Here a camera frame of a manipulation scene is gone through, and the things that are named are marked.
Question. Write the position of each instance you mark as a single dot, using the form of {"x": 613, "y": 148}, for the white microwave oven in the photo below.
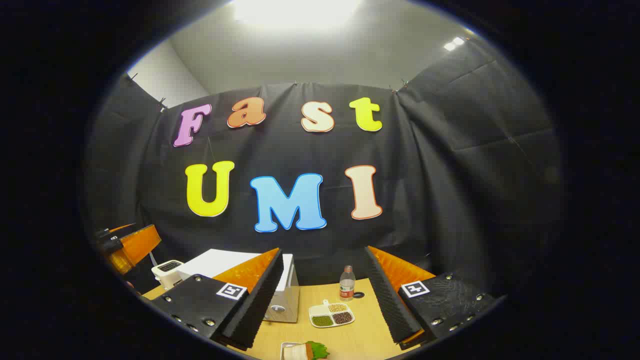
{"x": 210, "y": 262}

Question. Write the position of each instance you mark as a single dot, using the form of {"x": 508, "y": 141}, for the white divided plate of beans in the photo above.
{"x": 331, "y": 315}

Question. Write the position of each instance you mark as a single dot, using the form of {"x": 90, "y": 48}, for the toast sandwich with lettuce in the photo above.
{"x": 315, "y": 351}

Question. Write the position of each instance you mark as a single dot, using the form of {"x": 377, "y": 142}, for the small ceiling light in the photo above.
{"x": 454, "y": 43}

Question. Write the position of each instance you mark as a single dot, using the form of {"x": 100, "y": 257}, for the white toaster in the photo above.
{"x": 167, "y": 272}

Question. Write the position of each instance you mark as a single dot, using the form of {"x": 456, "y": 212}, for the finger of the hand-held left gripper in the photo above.
{"x": 137, "y": 245}
{"x": 110, "y": 239}

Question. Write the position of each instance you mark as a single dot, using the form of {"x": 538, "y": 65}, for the large ceiling light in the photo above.
{"x": 295, "y": 10}

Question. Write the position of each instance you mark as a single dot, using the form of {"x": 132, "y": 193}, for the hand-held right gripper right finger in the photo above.
{"x": 390, "y": 300}

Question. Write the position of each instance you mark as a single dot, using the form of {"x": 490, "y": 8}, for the white ribbed tray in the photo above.
{"x": 287, "y": 350}

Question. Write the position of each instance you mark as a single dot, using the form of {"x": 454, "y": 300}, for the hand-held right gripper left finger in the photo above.
{"x": 260, "y": 305}

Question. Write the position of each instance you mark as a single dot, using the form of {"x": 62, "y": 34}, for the clear plastic bottle red label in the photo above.
{"x": 347, "y": 285}

